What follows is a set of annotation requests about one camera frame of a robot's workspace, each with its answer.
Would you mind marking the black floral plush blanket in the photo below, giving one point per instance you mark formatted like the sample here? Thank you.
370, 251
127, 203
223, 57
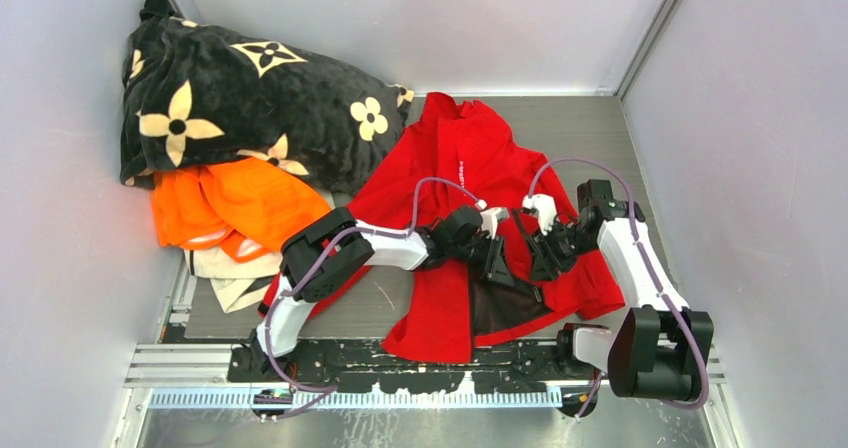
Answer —
200, 94

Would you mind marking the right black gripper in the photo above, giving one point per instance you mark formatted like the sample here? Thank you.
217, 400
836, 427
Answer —
544, 255

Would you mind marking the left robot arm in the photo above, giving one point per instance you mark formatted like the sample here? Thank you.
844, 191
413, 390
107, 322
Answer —
322, 258

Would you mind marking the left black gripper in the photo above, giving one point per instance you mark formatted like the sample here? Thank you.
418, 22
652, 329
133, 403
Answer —
493, 263

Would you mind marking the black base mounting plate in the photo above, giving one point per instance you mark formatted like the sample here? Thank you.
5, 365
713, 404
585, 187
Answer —
358, 365

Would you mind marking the orange garment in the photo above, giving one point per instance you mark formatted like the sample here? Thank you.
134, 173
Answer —
247, 208

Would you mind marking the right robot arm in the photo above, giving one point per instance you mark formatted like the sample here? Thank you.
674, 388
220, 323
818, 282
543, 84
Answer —
654, 347

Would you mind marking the red zip jacket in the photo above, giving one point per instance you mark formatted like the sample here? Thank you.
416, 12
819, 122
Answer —
454, 153

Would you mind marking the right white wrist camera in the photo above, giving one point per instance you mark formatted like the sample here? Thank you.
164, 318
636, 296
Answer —
543, 208

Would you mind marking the cream cloth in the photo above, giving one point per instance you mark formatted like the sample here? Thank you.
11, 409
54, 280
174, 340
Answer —
236, 285

